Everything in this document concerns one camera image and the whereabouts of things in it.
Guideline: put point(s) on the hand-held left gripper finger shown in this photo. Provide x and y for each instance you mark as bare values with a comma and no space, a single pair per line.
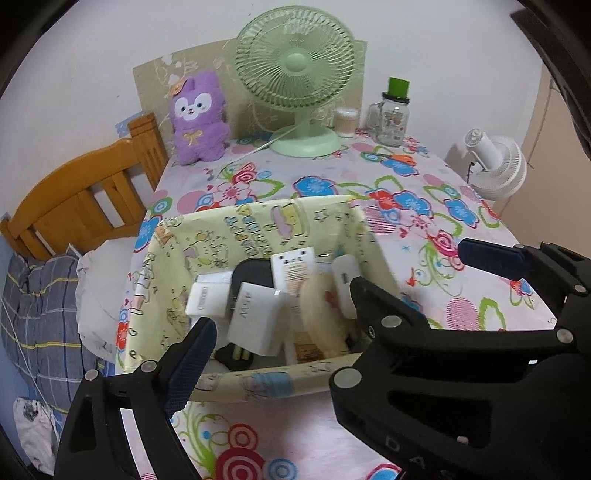
189,364

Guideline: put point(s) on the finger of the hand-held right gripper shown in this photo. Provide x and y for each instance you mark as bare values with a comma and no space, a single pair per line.
494,258
388,318

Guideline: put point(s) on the small white cube charger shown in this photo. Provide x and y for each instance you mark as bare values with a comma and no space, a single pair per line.
347,286

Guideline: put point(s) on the cream bear-shaped round case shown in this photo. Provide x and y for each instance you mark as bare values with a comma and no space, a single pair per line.
323,314

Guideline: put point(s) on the white charger with oval logo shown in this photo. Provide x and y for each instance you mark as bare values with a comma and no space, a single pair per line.
210,295

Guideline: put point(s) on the white charger with prongs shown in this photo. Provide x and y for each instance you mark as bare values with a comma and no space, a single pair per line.
258,323

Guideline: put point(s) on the white remote control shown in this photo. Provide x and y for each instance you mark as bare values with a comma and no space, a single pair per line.
295,267

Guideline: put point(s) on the black oval case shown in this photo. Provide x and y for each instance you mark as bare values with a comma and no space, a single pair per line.
251,277

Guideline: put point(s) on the yellow cartoon storage box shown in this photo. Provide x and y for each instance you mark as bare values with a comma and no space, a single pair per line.
217,240

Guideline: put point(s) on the white standing fan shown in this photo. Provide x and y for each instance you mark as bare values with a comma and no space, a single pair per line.
503,166

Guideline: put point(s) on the white pillow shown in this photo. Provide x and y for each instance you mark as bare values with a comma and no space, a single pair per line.
101,295

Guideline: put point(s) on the beige door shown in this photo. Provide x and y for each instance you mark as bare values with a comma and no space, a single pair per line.
554,152

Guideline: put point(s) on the grey plaid quilt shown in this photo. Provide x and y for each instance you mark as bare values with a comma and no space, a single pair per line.
41,323

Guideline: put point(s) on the white patterned cloth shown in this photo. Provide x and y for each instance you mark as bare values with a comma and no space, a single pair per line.
34,434

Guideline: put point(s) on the glass mug jar green lid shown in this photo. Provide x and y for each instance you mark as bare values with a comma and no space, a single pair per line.
392,122

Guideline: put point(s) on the cotton swab jar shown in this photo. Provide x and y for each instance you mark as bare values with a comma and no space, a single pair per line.
345,123

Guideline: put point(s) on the wooden chair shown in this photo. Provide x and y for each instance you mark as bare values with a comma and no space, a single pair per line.
78,198

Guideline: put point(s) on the purple plush toy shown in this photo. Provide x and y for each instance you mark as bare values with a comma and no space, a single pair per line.
198,124

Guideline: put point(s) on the light blue paper sheet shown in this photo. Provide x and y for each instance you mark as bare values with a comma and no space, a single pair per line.
127,122

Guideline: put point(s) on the green desk fan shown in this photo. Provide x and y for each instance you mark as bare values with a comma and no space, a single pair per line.
295,64

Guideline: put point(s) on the beige cartoon backing board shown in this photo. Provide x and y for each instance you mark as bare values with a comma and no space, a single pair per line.
157,74

